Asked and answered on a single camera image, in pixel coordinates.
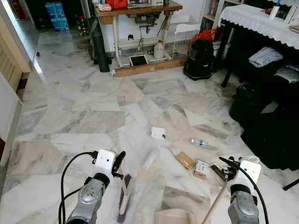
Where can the small white box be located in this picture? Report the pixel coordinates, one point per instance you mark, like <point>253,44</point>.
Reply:
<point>158,133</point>

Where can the sewing machine foot pedal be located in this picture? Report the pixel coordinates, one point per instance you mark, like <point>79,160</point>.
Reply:
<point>138,60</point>

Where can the large black bag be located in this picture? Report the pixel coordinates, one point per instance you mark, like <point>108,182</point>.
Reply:
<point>273,126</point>

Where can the white paper tube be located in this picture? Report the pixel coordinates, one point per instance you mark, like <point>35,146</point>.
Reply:
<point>150,161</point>

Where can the grey folded cloth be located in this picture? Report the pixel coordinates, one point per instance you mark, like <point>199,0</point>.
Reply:
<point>265,57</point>

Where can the small white brown carton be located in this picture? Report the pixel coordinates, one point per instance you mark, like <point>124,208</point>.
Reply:
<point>201,169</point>

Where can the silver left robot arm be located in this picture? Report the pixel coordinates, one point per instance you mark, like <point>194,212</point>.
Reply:
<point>91,196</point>

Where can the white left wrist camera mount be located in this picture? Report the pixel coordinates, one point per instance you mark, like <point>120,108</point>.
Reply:
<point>105,161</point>

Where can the white bottle with blue cap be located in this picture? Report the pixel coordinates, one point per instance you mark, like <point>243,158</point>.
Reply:
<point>274,11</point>

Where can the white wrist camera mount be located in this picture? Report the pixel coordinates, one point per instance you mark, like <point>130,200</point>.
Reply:
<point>250,171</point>
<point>105,161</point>

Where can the long brown cardboard box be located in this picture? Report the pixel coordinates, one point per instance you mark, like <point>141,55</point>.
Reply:
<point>149,68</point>

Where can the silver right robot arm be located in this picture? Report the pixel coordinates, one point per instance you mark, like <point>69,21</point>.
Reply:
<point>242,207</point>

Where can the black rolled mat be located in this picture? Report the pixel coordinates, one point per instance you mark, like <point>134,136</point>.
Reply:
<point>99,46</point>

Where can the black pole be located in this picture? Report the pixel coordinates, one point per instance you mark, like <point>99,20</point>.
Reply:
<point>290,185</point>

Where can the stacked blue boxes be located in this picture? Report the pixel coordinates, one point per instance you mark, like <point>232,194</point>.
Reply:
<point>57,16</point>

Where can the clear plastic bottle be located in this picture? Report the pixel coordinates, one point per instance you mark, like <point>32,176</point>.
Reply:
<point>199,143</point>

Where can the light wooden slatted cabinet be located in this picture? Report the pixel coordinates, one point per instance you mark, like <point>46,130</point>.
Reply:
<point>11,60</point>

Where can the red plastic bag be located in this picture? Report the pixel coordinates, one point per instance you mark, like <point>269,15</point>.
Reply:
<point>204,35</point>

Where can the brown cardboard piece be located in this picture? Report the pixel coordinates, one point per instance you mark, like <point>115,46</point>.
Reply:
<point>185,160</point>

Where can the table with white lace cloth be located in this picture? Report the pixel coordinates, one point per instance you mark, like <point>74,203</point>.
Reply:
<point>257,23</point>

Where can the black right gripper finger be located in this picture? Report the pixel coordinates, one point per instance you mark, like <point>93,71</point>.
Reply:
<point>226,163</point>

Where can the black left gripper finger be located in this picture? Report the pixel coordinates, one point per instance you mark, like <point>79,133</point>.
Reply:
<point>121,156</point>

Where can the white plastic jug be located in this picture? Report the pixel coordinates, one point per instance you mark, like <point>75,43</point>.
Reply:
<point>159,50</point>

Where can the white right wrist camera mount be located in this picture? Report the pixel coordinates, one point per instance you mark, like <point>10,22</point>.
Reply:
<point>250,171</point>

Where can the wooden top sewing machine table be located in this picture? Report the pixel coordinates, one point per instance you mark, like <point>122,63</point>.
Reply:
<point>140,10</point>

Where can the black vacuum cleaner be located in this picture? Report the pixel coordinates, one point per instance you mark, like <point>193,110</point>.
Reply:
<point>199,58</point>

